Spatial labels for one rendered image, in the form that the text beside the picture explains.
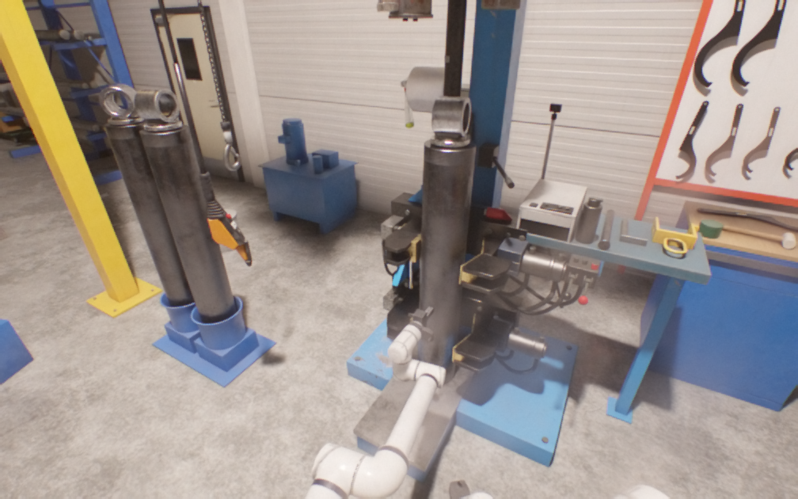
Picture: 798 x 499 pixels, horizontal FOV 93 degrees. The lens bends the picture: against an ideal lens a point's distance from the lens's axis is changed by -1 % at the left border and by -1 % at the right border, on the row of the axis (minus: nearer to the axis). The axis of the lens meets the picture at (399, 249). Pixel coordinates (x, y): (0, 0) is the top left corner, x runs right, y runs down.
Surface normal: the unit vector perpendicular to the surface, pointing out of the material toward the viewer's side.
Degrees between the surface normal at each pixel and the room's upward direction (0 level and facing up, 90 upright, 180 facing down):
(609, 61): 90
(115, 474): 0
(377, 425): 0
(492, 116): 90
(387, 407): 0
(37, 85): 90
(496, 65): 90
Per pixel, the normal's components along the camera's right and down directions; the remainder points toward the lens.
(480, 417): 0.00, -0.87
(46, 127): 0.87, 0.24
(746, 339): -0.49, 0.43
